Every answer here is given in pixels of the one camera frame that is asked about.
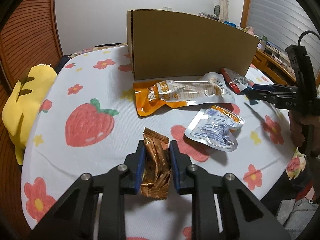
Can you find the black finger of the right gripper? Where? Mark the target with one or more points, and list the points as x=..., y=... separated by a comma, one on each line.
x=274, y=88
x=265, y=95

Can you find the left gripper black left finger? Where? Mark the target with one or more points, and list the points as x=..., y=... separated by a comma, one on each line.
x=93, y=206

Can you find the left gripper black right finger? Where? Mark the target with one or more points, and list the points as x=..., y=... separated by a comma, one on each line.
x=222, y=207

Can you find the red white snack pouch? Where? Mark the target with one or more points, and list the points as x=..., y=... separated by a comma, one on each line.
x=238, y=83

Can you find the bronze foil candy packet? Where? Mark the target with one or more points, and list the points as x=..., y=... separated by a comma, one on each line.
x=157, y=171

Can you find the wooden desk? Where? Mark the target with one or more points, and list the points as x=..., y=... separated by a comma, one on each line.
x=275, y=71

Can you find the long orange white snack pouch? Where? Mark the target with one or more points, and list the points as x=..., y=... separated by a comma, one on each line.
x=152, y=95

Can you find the small orange silver snack pouch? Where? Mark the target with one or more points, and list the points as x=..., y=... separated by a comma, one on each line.
x=214, y=127

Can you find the window roller blind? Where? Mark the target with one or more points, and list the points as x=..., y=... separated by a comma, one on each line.
x=281, y=21

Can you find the strawberry flower print bedsheet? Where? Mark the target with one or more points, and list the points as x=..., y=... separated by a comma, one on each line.
x=88, y=123

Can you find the brown cardboard box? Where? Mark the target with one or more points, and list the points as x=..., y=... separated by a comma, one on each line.
x=172, y=44

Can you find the yellow plush toy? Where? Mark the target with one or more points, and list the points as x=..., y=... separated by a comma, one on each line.
x=22, y=106

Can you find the floral quilt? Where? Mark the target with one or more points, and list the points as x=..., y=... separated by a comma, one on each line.
x=95, y=48

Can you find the wooden slatted wardrobe door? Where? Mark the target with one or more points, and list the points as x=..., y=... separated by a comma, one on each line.
x=28, y=38

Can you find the white wall switch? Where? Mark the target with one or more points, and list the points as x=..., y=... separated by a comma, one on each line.
x=167, y=8

